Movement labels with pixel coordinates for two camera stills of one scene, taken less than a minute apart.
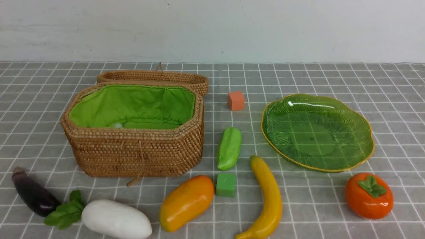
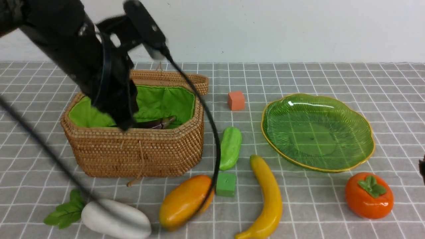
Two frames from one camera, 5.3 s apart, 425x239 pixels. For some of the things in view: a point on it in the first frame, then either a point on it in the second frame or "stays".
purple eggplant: x=39 y=200 to x=162 y=123
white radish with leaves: x=113 y=219 stays
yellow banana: x=271 y=216 stays
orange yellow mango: x=187 y=203 stays
